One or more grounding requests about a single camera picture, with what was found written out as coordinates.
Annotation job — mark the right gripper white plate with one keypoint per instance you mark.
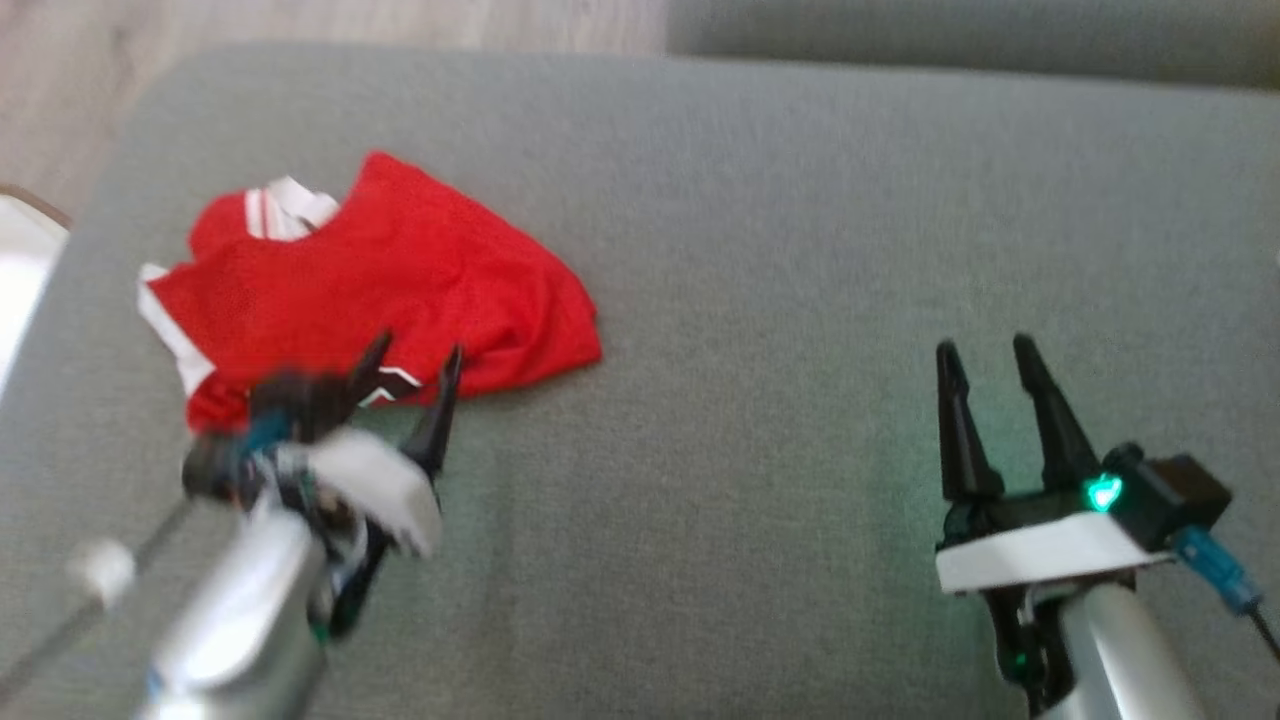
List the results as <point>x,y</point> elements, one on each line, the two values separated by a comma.
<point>1040,555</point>

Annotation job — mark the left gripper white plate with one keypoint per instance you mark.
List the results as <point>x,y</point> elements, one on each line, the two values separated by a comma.
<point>385,490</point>

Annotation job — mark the red jersey white collar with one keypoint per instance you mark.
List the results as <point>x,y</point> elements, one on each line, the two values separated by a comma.
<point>400,280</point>

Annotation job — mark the grey fabric sofa seat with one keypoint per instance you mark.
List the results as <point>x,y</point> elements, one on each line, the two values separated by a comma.
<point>750,300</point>

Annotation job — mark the white box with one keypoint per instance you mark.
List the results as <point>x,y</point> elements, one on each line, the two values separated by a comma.
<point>20,290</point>

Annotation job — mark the grey sofa cushion block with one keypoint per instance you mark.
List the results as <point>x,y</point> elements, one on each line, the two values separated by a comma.
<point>950,30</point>

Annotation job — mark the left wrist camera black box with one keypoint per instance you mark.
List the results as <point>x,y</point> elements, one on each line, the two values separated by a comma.
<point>280,405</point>

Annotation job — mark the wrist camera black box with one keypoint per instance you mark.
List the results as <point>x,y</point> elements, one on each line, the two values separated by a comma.
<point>1180,495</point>
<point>280,405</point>

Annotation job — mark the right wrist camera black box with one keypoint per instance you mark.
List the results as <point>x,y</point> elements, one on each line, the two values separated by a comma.
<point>1180,495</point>

